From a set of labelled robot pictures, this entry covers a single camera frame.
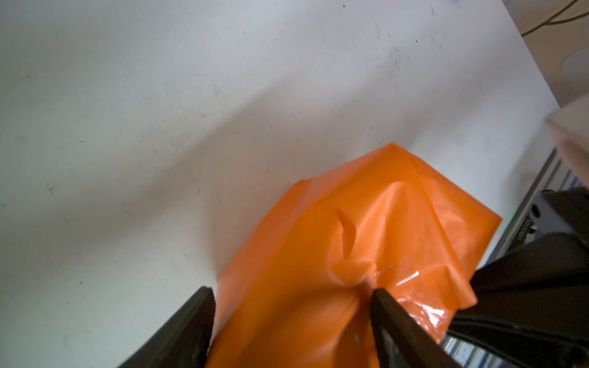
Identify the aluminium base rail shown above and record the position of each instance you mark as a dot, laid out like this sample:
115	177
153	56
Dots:
555	175

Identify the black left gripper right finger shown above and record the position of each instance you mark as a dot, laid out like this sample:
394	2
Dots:
399	340

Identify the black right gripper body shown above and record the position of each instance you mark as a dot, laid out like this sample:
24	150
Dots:
532	308

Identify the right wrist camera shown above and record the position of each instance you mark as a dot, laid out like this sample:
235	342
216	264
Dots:
568	128

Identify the clear adhesive tape piece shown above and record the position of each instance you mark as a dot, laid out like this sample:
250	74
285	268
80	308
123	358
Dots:
430	304

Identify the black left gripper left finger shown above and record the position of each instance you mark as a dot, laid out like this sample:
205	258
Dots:
184	341

